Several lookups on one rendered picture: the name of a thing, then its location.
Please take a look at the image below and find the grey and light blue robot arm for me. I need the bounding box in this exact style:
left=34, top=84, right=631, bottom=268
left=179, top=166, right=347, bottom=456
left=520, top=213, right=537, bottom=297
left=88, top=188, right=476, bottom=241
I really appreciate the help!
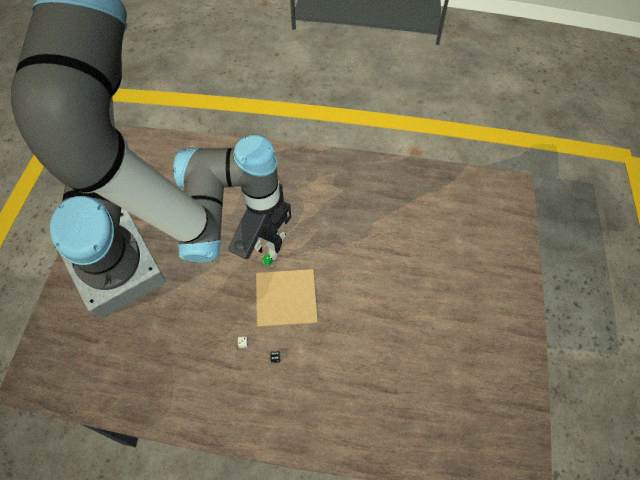
left=11, top=0, right=280, bottom=290

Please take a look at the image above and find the tan mat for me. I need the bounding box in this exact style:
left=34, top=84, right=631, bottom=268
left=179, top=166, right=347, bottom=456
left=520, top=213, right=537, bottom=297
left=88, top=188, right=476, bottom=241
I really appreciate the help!
left=256, top=269, right=318, bottom=327

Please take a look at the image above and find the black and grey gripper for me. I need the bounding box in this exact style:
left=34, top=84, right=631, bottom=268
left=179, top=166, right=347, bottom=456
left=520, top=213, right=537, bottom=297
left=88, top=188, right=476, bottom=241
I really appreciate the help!
left=246, top=184, right=291, bottom=260

